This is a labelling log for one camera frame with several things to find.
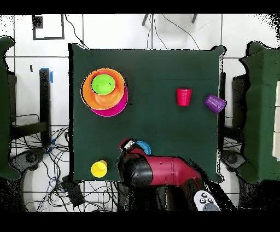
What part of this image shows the black floor tape square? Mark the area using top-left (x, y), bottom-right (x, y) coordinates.
top-left (32, 14), bottom-right (66, 40)

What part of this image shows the red cup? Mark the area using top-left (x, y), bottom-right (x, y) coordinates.
top-left (176, 88), bottom-right (193, 107)

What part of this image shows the white box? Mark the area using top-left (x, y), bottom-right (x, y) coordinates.
top-left (272, 80), bottom-right (280, 161)

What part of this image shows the large pink bowl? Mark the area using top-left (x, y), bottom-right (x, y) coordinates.
top-left (90, 86), bottom-right (129, 117)

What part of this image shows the tangle of cables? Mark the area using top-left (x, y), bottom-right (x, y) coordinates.
top-left (10, 113), bottom-right (119, 212)

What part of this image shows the black power brick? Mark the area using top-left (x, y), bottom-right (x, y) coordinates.
top-left (61, 175), bottom-right (85, 207)

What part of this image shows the small green bowl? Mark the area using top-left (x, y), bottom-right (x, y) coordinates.
top-left (91, 73), bottom-right (116, 96)

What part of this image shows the purple cup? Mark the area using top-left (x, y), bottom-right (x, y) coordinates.
top-left (204, 94), bottom-right (228, 115)

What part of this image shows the black box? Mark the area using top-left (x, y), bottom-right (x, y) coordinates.
top-left (231, 74), bottom-right (249, 128)
top-left (7, 73), bottom-right (18, 123)

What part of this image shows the thin black cable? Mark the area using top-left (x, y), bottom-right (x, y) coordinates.
top-left (64, 14), bottom-right (89, 49)
top-left (161, 14), bottom-right (200, 50)

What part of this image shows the dark green tablecloth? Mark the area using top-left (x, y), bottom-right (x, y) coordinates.
top-left (68, 43), bottom-right (226, 183)
top-left (238, 41), bottom-right (280, 184)
top-left (0, 36), bottom-right (21, 181)

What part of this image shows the large orange bowl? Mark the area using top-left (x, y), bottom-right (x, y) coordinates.
top-left (80, 68), bottom-right (126, 111)

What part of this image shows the small blue bowl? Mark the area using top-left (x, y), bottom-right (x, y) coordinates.
top-left (135, 140), bottom-right (152, 155)

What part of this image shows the dark grey chair base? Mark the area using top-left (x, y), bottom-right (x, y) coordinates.
top-left (9, 148), bottom-right (47, 173)
top-left (220, 149), bottom-right (247, 172)

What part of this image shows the black upright post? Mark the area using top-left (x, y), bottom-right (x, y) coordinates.
top-left (218, 72), bottom-right (226, 149)

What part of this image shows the small orange bowl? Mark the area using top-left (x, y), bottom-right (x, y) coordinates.
top-left (88, 69), bottom-right (124, 100)

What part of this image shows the black metal stand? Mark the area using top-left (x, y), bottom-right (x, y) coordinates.
top-left (9, 68), bottom-right (52, 147)

